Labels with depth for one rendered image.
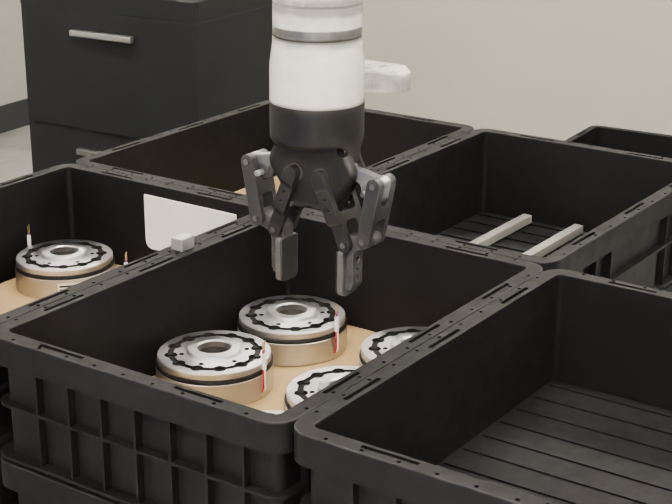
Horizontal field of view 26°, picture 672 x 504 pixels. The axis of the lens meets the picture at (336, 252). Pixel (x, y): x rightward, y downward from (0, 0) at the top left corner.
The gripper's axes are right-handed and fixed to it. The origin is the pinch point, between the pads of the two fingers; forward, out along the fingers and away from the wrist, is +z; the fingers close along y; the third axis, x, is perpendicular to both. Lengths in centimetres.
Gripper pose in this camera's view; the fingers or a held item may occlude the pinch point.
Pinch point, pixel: (316, 268)
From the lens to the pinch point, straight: 119.3
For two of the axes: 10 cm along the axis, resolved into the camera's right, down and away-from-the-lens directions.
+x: 5.7, -2.6, 7.8
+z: -0.1, 9.5, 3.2
